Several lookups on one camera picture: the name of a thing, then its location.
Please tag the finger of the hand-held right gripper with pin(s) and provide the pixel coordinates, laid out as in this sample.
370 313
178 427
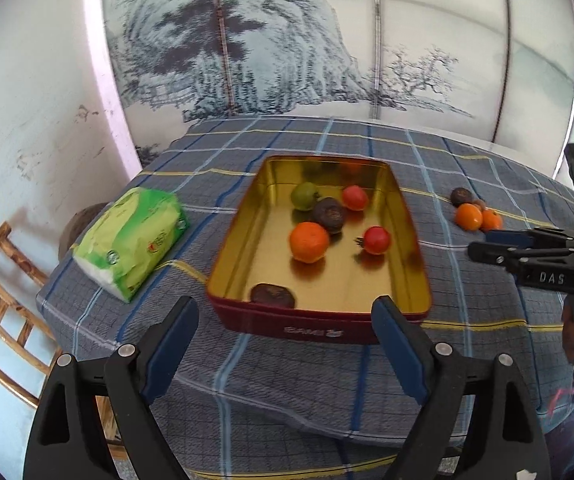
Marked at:
509 236
492 252

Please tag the small brown kiwi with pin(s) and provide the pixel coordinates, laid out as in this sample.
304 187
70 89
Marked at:
479 204

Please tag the orange tangerine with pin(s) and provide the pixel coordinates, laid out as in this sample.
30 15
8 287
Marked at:
491 220
468 216
309 242

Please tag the red and gold tin box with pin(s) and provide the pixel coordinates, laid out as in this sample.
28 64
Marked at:
347 275

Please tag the red tomato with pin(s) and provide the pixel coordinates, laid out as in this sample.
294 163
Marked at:
354 198
376 240

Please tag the green tissue pack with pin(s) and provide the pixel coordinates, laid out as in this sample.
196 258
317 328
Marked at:
127 240

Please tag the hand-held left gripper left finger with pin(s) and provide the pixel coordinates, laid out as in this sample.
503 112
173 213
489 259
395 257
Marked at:
167 355

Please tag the blue plaid blanket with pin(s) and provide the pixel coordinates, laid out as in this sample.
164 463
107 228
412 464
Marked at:
467 290

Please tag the large dark brown mangosteen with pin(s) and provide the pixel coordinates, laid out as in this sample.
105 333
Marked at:
273 295

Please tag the dark purple mangosteen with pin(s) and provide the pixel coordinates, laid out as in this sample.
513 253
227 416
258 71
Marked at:
329 215
460 196

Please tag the brown round stool seat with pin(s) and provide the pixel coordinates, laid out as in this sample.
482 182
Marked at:
74 232

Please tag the landscape painted wall panel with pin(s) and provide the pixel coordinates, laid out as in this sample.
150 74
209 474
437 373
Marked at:
442 20

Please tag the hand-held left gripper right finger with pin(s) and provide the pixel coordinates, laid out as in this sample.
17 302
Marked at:
399 355

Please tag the green tomato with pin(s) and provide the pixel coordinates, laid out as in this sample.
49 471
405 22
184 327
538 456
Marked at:
303 196

